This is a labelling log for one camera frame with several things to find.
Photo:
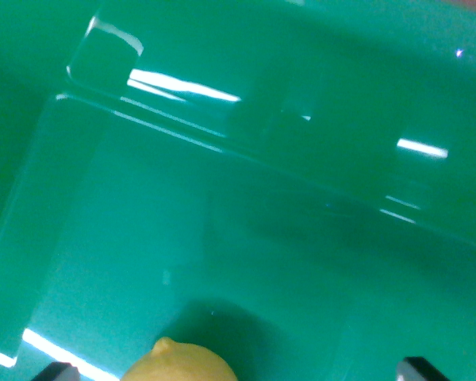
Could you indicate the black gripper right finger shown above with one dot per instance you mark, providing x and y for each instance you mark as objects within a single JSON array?
[{"x": 417, "y": 370}]

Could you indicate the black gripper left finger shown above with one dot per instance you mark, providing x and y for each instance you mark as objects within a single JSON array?
[{"x": 57, "y": 372}]

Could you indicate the yellow lemon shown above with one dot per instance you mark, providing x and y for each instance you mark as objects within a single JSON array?
[{"x": 182, "y": 363}]

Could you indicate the green plastic bin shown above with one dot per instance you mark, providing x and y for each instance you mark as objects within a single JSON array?
[{"x": 262, "y": 198}]

